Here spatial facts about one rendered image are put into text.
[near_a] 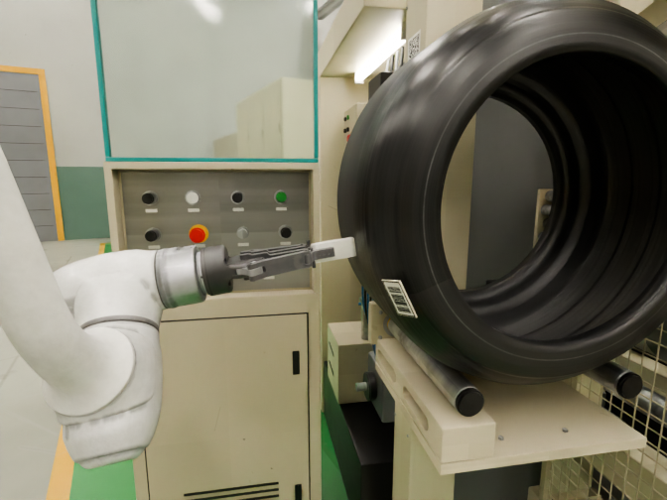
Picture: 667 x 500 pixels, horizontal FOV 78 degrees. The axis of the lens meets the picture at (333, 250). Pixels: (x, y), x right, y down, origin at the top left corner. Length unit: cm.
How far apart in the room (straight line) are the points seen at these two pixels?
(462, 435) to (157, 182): 95
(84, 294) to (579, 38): 73
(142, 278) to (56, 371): 18
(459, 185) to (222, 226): 64
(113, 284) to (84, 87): 893
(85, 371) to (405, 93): 50
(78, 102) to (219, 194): 834
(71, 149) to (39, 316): 895
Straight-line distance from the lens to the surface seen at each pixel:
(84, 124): 942
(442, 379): 72
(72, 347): 50
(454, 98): 58
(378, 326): 96
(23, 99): 950
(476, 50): 61
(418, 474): 123
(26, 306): 47
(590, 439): 86
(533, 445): 81
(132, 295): 62
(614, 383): 84
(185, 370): 128
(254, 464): 143
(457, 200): 100
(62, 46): 966
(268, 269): 60
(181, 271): 62
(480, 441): 73
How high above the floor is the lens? 124
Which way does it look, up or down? 10 degrees down
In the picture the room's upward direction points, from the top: straight up
